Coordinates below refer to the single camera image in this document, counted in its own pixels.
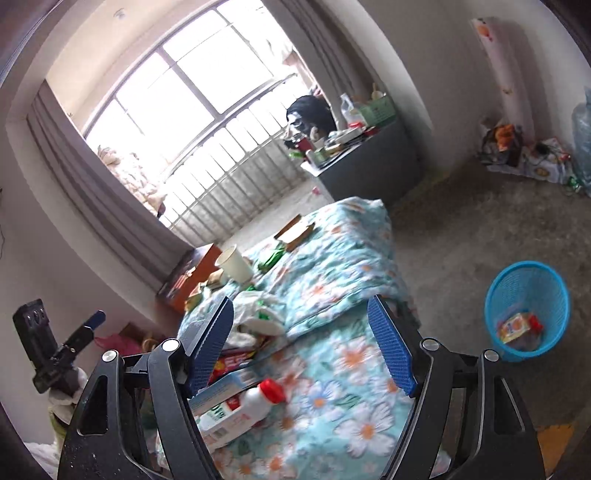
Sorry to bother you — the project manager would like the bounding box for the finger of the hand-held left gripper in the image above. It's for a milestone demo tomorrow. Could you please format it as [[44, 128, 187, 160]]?
[[62, 310, 107, 356]]

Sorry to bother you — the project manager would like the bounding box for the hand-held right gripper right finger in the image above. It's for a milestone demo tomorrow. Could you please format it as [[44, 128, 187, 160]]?
[[368, 294, 548, 480]]

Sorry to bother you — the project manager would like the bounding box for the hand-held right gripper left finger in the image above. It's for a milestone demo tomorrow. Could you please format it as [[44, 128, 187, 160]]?
[[58, 295, 235, 480]]

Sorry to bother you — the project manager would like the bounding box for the blue and white carton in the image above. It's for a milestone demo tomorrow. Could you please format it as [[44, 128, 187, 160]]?
[[189, 367, 259, 416]]

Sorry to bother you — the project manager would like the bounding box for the white bottle with red cap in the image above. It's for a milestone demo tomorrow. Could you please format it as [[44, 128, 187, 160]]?
[[194, 378, 287, 455]]

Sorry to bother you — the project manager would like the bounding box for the yellow and red packet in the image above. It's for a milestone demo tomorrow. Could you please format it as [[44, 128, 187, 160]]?
[[498, 313, 544, 346]]

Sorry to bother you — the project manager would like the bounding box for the blue mesh waste basket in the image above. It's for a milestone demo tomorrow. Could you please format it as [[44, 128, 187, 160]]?
[[485, 261, 571, 363]]

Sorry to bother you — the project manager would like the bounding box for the pink plastic bag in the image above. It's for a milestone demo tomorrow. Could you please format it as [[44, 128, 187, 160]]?
[[95, 335, 148, 358]]

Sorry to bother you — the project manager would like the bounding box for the crumpled beige rubber glove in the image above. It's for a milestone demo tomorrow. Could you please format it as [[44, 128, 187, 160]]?
[[228, 291, 289, 349]]

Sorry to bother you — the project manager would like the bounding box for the orange cardboard box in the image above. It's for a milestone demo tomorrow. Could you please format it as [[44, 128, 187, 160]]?
[[156, 243, 222, 315]]

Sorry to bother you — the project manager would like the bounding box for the floral turquoise blanket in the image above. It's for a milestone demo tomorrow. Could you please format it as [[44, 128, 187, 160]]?
[[154, 198, 451, 480]]

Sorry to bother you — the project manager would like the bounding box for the white paper cup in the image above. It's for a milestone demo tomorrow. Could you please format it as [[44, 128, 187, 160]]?
[[213, 246, 254, 283]]

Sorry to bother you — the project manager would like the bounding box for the yellow-green snack packet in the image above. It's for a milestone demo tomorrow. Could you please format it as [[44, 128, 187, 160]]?
[[257, 244, 289, 273]]

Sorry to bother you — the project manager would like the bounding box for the grey curtain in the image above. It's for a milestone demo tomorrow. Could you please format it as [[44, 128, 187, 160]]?
[[27, 80, 195, 296], [263, 0, 365, 121]]

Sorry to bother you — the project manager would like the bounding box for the white quilted jacket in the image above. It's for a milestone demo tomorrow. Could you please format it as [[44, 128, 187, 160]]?
[[97, 145, 167, 217]]

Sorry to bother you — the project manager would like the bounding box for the metal window railing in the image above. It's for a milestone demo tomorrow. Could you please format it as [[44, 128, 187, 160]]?
[[157, 76, 315, 241]]

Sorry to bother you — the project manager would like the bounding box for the grey cabinet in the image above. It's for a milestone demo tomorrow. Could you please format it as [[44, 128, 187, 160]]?
[[302, 117, 423, 201]]

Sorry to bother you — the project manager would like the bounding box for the bag of clutter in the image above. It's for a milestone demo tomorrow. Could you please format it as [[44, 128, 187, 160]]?
[[480, 122, 525, 167]]

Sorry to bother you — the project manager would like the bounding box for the green plastic basket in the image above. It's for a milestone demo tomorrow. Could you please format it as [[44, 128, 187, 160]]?
[[358, 99, 397, 126]]

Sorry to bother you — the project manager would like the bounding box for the black bag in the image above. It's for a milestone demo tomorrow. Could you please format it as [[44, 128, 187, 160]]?
[[286, 95, 338, 139]]

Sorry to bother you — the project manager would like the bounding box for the large clear water bottle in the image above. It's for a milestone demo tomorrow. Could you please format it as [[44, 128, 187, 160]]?
[[571, 88, 591, 185]]

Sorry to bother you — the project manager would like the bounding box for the white panel with orange print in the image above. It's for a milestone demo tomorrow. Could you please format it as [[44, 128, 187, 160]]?
[[471, 17, 536, 139]]

